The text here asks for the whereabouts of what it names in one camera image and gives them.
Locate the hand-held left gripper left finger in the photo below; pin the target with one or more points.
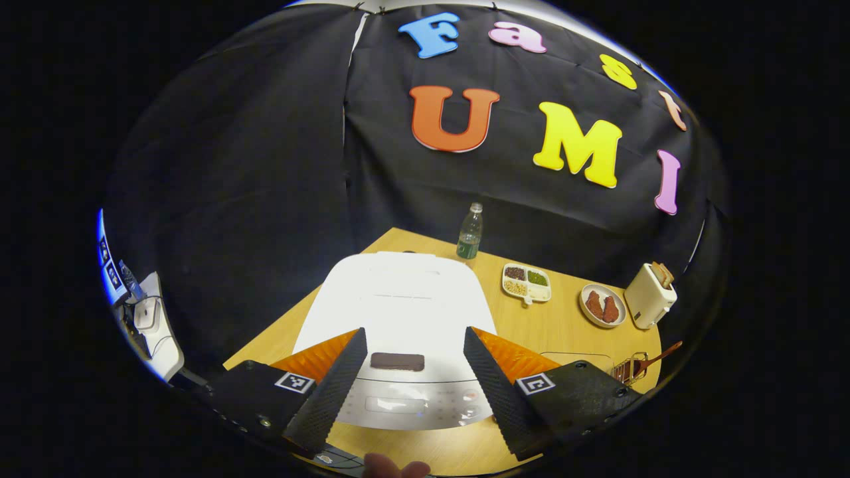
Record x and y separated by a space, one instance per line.
335 392

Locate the white rice cooker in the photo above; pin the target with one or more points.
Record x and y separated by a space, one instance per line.
398 299

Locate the white round plate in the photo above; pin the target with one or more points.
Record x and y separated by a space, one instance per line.
614 292

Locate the black backdrop cloth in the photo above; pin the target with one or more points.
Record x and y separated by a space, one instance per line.
232 199

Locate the clear plastic water bottle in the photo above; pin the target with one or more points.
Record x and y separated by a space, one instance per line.
470 239

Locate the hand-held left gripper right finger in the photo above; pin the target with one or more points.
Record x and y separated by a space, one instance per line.
498 392

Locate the brown wooden spoon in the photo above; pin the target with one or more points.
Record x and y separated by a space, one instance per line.
664 353

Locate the beige cutting board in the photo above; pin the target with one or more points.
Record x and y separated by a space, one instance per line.
597 358

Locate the computer monitor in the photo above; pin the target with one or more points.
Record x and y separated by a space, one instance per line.
105 255

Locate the brown meat piece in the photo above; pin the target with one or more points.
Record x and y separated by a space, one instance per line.
594 304
611 311

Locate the white divided rice grain dish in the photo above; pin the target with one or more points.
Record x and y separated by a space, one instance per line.
518 273

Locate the toast slice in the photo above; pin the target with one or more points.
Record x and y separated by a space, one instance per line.
657 275
667 271

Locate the white toaster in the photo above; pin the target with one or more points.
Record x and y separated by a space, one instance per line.
647 302

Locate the white device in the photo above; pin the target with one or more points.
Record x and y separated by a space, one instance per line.
163 345

